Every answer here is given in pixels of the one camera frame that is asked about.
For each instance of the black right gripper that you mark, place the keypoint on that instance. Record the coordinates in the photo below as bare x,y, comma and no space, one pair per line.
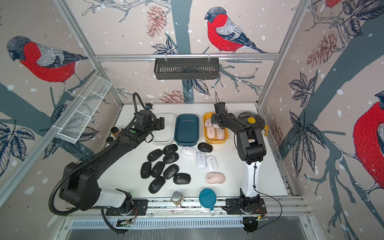
214,118

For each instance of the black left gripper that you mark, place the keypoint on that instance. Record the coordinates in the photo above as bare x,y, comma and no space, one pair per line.
160,123

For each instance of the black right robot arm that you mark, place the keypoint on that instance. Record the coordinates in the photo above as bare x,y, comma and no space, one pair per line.
249,143

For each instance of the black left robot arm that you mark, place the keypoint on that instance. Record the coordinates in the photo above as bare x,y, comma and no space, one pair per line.
79,185

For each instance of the yellow storage box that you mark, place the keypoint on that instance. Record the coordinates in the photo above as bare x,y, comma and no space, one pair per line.
213,141

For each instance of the white storage box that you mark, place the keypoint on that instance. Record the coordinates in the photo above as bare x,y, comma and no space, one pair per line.
166,136

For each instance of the teal storage box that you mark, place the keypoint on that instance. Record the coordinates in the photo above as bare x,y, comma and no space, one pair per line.
187,131

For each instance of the yellow electric cooking pot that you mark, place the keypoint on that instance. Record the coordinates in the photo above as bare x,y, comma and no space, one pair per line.
264,129

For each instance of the brown spice jar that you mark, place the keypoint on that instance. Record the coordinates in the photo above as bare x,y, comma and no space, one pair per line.
115,131

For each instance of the glass pot lid yellow knob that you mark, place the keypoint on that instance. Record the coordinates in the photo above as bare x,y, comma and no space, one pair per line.
253,119

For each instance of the black mouse top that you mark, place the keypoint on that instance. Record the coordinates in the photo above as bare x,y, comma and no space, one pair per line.
170,149

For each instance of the dark spice jar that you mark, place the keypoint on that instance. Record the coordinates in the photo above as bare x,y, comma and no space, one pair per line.
110,141

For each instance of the black mouse near boxes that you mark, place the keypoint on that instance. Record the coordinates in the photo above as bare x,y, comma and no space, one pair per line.
205,147

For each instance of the black mouse centre upper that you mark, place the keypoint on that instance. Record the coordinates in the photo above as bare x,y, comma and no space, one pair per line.
170,158

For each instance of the black mouse far left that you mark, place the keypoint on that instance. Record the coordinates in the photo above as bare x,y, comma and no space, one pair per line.
146,170

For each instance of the black mouse middle left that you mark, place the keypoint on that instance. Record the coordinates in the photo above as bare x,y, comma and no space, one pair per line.
157,170

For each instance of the white mouse top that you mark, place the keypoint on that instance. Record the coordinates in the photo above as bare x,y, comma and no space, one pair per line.
189,151

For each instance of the white mouse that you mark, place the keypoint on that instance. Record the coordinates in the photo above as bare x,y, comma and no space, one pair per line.
212,164
201,160
189,151

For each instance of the white mouse right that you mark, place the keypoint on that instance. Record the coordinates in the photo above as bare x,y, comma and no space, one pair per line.
212,164

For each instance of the white mouse centre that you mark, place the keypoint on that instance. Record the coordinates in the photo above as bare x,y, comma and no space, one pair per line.
201,160

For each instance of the black mouse middle right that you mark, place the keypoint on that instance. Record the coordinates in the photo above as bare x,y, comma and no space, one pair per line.
170,171

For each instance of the black mouse bottom left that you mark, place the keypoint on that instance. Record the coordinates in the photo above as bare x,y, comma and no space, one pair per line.
156,185

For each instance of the black mouse bottom right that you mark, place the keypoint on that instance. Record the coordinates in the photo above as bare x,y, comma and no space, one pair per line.
182,179

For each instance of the pink mouse bottom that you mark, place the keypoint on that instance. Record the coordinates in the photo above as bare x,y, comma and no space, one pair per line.
215,178

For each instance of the small glass bottle metal cap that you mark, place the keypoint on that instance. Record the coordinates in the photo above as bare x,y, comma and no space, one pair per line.
178,199

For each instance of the teal round lid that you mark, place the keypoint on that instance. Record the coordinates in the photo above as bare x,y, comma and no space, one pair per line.
208,199

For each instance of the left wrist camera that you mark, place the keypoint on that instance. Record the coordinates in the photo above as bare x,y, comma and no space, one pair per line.
149,106

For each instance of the black hanging wire basket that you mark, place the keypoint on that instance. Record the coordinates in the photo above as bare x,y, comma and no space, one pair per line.
187,69

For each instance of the white wire mesh shelf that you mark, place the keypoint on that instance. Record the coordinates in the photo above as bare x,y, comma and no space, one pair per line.
85,106

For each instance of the aluminium mounting rail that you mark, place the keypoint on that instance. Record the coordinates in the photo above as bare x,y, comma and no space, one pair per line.
160,213

